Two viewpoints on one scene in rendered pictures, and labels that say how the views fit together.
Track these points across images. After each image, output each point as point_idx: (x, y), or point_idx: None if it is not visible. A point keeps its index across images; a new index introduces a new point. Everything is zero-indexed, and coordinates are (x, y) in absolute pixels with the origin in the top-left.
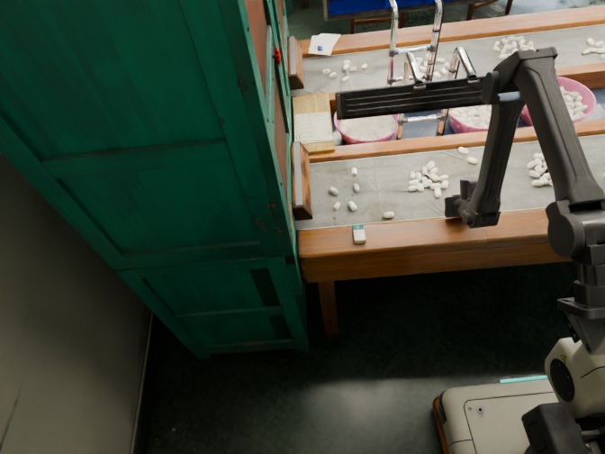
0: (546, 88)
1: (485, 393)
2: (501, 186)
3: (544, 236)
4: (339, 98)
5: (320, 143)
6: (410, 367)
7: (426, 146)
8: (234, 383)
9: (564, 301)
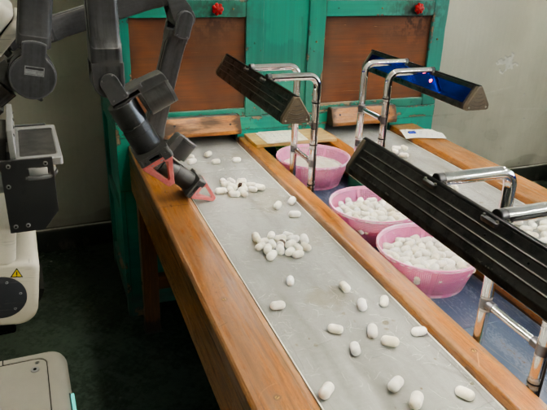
0: None
1: (54, 373)
2: (149, 114)
3: (170, 234)
4: (224, 58)
5: (261, 140)
6: (117, 391)
7: (284, 180)
8: (93, 281)
9: None
